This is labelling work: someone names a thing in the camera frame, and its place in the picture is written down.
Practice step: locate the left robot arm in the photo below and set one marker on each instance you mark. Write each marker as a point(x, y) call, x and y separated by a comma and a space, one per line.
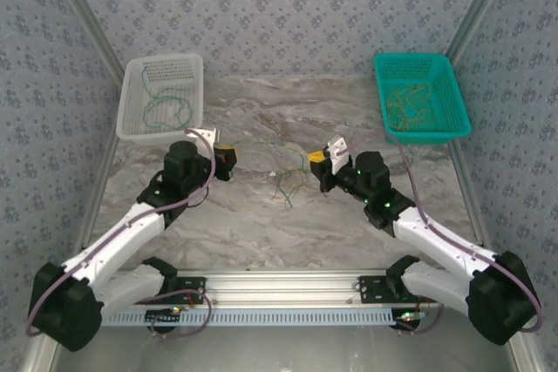
point(61, 311)

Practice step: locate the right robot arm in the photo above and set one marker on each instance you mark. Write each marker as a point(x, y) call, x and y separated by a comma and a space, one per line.
point(501, 306)

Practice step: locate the white plastic basket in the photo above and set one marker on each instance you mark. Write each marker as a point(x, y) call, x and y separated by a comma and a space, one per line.
point(174, 71)

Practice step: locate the teal plastic basket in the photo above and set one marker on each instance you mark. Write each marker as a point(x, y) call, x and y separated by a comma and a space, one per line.
point(449, 102)

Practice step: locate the black controller board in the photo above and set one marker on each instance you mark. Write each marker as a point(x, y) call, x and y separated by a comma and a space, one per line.
point(163, 317)
point(410, 322)

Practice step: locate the grey metal panel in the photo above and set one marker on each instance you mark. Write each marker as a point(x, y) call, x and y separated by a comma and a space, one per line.
point(279, 350)

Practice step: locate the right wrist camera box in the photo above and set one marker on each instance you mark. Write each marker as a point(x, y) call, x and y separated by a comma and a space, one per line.
point(338, 156)

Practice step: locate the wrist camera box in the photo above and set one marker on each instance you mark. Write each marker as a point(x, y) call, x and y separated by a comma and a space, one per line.
point(207, 134)
point(338, 156)

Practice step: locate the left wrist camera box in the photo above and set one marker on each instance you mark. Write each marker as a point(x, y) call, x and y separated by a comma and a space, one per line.
point(207, 134)

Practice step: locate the aluminium rail beam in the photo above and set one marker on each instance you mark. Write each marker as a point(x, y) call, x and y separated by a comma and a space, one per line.
point(283, 289)

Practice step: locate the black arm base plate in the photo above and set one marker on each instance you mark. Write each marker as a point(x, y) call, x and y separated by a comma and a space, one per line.
point(192, 298)
point(370, 295)

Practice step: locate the aluminium frame post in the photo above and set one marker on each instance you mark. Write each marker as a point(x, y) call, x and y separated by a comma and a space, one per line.
point(87, 15)
point(479, 10)

